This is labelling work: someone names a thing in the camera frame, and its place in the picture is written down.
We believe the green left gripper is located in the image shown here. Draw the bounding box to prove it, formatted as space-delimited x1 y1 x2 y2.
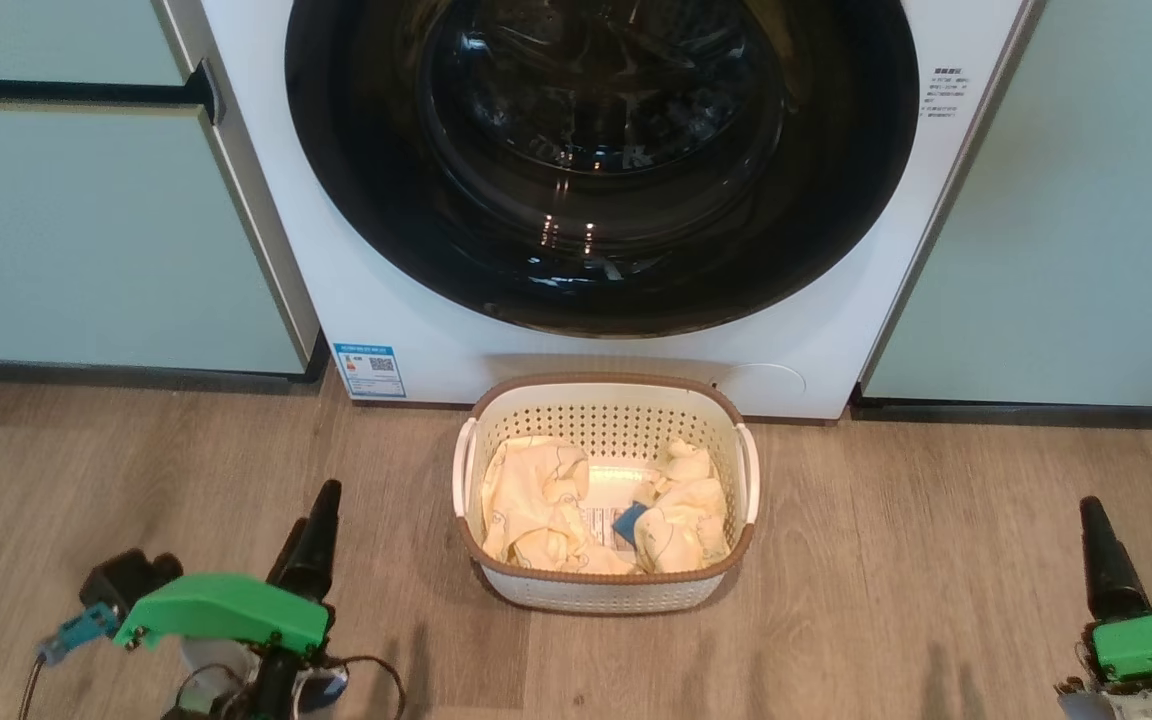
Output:
116 480 342 653

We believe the yellow garment with blue tag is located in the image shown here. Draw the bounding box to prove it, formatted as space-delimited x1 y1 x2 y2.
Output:
481 435 649 576

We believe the pale yellow printed garment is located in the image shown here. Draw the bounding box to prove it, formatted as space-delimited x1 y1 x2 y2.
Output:
636 438 730 574

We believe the washing machine glass door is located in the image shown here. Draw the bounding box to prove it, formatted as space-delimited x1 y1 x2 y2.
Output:
284 0 920 339

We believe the white front-load washing machine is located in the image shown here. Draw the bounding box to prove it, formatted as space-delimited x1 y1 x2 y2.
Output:
158 0 1042 421

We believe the dark cabinet plinth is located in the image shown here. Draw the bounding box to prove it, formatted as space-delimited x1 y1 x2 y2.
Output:
851 385 1152 431
0 335 329 386

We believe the blue energy label sticker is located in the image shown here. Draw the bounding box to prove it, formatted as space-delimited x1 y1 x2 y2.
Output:
333 343 407 400

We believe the white product label sticker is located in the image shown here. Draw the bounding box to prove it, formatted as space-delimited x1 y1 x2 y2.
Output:
579 505 637 549

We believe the cream perforated laundry basket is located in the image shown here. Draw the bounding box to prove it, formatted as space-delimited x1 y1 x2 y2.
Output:
452 373 761 614

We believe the pale green cabinet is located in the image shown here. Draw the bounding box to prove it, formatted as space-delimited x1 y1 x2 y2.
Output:
861 0 1152 409
0 0 322 376

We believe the round white filter cover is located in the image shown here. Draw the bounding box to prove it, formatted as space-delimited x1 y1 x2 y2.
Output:
726 362 807 416

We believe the black text instruction sticker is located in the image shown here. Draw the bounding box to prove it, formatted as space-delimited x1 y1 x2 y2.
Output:
921 67 972 119

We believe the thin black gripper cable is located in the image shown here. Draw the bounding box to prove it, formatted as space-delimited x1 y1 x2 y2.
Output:
321 655 407 720

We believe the thin grey camera cable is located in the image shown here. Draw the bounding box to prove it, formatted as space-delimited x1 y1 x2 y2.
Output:
18 640 49 720

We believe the black cabinet handle bar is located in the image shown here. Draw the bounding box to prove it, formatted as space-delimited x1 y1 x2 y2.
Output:
0 62 225 126

